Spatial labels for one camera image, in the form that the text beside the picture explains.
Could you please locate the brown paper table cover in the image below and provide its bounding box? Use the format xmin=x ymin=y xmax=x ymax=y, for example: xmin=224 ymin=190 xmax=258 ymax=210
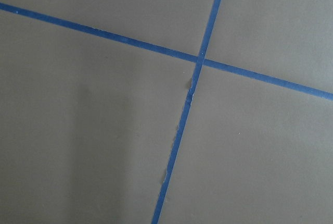
xmin=1 ymin=0 xmax=332 ymax=223

